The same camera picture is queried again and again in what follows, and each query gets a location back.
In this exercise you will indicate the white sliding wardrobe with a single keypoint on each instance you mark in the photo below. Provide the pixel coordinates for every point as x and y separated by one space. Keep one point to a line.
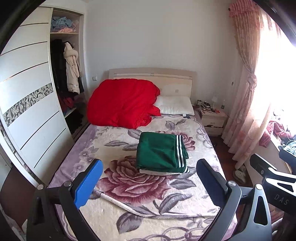
41 119

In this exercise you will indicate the pink floral curtain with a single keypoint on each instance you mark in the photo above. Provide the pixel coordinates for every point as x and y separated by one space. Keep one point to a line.
257 37

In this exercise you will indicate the beige headboard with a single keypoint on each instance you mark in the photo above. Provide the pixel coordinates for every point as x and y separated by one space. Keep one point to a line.
171 82

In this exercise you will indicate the white pillow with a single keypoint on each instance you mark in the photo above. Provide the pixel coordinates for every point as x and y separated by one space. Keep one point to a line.
174 105

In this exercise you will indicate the clothes pile on windowsill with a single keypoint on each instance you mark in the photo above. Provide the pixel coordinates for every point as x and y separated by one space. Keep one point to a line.
277 127

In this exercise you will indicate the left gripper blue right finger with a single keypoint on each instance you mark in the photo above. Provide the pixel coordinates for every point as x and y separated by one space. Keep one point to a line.
223 194

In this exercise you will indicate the red quilt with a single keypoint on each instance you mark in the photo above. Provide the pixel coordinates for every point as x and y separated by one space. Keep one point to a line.
126 103

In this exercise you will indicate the floral bed blanket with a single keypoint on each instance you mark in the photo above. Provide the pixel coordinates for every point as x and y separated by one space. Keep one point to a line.
128 205

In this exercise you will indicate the folded clothes on shelf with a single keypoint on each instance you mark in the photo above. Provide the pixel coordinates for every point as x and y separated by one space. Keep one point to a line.
63 25

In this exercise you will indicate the white slippers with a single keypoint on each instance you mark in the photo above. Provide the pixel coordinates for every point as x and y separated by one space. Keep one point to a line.
240 174

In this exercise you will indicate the white nightstand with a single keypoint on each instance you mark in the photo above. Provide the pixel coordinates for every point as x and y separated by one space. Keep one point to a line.
213 122

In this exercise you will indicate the beige hanging coat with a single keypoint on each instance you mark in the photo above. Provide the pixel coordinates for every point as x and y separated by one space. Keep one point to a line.
72 72

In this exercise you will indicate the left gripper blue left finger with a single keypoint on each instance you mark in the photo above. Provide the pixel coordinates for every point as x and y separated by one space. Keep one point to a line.
73 195

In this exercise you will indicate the green varsity jacket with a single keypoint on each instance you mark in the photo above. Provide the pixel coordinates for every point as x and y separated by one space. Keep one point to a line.
162 152

